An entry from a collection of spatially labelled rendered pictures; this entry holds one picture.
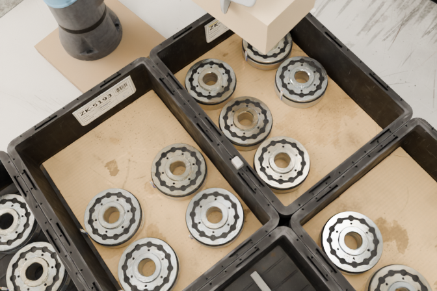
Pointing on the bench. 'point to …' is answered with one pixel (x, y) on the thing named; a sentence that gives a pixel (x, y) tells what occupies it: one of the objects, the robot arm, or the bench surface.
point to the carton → (300, 7)
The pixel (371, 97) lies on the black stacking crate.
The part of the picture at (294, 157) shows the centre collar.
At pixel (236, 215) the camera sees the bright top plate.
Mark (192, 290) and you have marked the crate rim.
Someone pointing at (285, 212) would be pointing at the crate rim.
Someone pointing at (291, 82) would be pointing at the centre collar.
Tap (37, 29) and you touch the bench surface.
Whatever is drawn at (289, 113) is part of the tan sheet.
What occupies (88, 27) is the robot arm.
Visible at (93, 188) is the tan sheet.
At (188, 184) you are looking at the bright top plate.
